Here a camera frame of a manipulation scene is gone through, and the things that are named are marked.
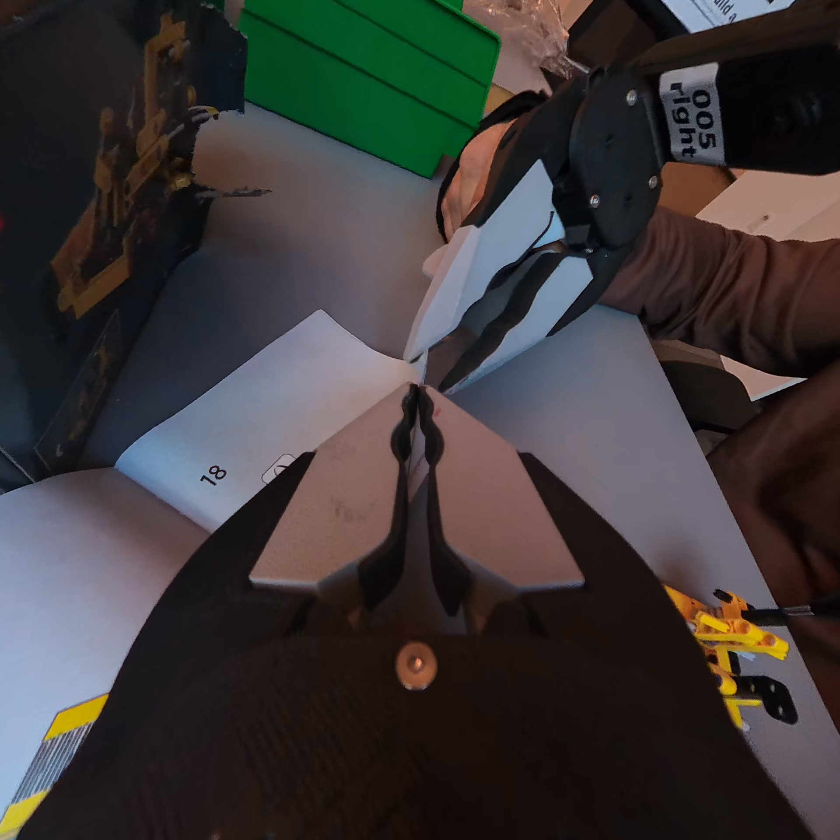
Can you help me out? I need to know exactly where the green plastic storage bin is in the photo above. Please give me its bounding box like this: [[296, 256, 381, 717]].
[[226, 0, 502, 179]]

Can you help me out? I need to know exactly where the yellow lego model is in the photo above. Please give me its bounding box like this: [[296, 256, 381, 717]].
[[663, 584, 816, 731]]

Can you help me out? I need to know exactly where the person's leg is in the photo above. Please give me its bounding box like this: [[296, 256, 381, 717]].
[[707, 374, 840, 736]]

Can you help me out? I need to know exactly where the person's right hand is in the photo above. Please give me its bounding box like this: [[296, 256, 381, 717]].
[[441, 120, 521, 242]]

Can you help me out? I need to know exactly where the black chair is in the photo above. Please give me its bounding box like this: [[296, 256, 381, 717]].
[[655, 340, 765, 435]]

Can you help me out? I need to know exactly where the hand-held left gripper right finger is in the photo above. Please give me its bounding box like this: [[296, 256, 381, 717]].
[[419, 386, 586, 619]]

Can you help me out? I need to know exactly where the person's right forearm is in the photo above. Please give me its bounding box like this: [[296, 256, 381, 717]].
[[597, 206, 840, 380]]

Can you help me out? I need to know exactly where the clear plastic bag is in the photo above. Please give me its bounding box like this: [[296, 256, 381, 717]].
[[469, 0, 592, 81]]

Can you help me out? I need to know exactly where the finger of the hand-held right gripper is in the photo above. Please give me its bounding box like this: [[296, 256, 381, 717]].
[[406, 77, 586, 365], [438, 248, 632, 396]]

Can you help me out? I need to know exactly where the black lego box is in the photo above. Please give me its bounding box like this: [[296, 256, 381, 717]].
[[0, 0, 271, 494]]

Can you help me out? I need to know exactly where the white panel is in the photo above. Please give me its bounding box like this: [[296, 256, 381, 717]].
[[696, 169, 840, 238]]

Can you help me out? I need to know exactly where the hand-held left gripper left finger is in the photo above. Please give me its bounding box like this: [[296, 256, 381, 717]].
[[248, 382, 421, 613]]

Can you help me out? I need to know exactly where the white instruction booklet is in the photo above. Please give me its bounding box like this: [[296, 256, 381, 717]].
[[0, 308, 431, 840]]

